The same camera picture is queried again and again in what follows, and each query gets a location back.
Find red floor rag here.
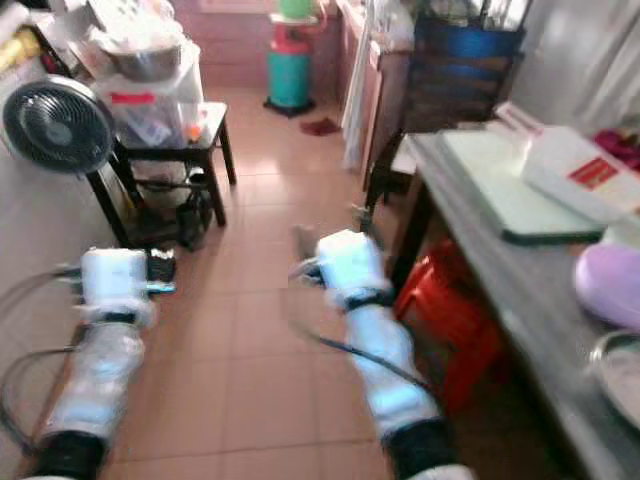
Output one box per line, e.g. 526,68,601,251
300,117,343,138

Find dark wooden side table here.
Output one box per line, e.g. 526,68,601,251
88,100,239,249

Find red plastic stool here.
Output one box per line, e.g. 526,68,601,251
393,239,508,413

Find round grey standing fan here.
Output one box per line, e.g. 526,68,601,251
2,79,136,248

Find clear plastic bags pile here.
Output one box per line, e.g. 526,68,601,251
85,0,206,149

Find teal and red gas cylinder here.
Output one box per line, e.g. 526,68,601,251
264,0,319,117

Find large steel mixing bowl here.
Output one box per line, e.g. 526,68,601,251
103,38,185,84

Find pale green cutting board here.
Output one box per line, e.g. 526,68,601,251
434,127,613,247

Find dark wooden chair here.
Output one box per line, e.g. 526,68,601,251
363,18,527,219

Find yellow plastic object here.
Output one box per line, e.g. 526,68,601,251
0,28,43,73

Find blue plastic tub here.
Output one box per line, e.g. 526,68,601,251
415,18,527,59

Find white slicer with red blade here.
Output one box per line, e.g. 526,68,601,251
484,100,640,227

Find large purple plastic bowl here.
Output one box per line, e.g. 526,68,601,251
572,240,640,332

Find stainless steel plate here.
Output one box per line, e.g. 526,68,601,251
587,330,640,433

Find white curtain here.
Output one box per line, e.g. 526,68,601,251
525,0,640,136

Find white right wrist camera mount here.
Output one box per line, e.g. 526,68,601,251
317,230,391,306

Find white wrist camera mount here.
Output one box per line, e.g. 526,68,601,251
317,230,391,306
79,247,153,323

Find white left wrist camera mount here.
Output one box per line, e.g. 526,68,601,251
79,247,153,323

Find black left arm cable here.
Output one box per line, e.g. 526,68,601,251
0,264,86,461

